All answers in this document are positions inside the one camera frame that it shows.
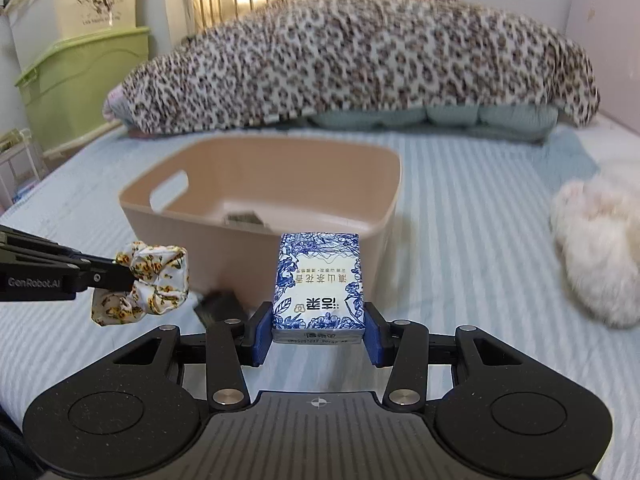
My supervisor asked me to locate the floral yellow white scrunchie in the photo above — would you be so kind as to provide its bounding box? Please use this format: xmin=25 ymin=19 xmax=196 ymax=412
xmin=91 ymin=240 xmax=190 ymax=326

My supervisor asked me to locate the blue white tissue pack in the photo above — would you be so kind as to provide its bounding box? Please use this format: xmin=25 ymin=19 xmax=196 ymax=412
xmin=272 ymin=232 xmax=364 ymax=344

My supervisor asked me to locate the green foil candy wrapper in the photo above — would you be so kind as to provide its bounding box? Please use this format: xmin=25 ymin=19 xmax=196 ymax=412
xmin=224 ymin=210 xmax=265 ymax=228

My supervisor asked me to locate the small black packet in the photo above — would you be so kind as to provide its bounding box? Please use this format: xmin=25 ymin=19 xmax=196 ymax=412
xmin=194 ymin=289 xmax=248 ymax=330

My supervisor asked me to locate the light blue striped bedspread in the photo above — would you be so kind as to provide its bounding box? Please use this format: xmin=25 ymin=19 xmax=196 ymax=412
xmin=1 ymin=128 xmax=639 ymax=479

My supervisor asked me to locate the beige plastic basket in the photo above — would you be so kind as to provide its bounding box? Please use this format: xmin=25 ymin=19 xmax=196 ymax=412
xmin=119 ymin=134 xmax=401 ymax=308

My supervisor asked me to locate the pink floral pillow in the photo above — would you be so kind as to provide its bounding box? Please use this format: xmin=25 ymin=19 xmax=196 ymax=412
xmin=102 ymin=84 xmax=134 ymax=129

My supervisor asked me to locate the white plush toy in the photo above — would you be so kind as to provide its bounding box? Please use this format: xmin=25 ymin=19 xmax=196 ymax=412
xmin=549 ymin=171 xmax=639 ymax=328

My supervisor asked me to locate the cream storage box with print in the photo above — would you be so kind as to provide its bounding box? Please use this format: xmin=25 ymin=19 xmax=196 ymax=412
xmin=4 ymin=0 xmax=137 ymax=70

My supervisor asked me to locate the teal folded quilt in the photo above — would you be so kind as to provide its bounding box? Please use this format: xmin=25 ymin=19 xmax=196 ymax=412
xmin=306 ymin=104 xmax=559 ymax=143

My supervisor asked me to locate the leopard print blanket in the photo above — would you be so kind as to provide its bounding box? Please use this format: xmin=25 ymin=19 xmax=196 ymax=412
xmin=122 ymin=0 xmax=600 ymax=134

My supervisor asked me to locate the pale pink headboard panel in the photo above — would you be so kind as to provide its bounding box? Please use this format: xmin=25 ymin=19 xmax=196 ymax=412
xmin=566 ymin=0 xmax=640 ymax=132

